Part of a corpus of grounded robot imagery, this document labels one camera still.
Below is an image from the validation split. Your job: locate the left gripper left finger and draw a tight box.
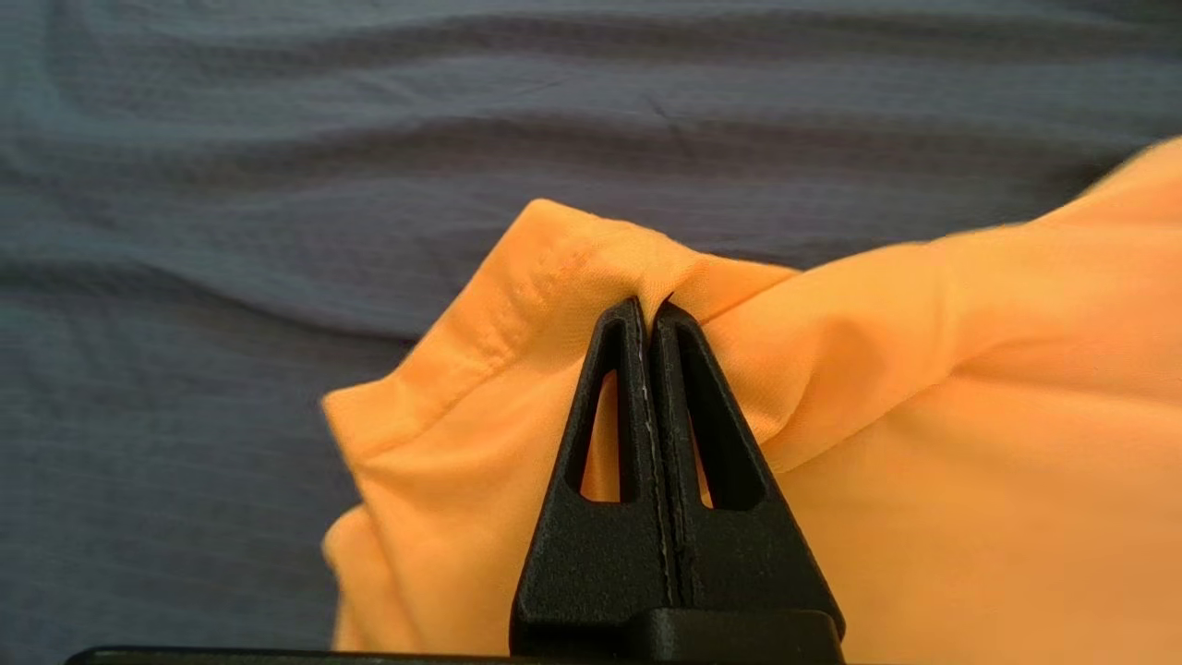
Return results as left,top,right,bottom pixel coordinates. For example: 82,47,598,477
510,297,681,657

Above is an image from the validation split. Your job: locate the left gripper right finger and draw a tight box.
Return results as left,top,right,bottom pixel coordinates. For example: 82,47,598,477
646,294,846,662

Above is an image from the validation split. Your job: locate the yellow t-shirt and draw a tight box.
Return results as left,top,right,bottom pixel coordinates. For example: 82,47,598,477
321,137,1182,665

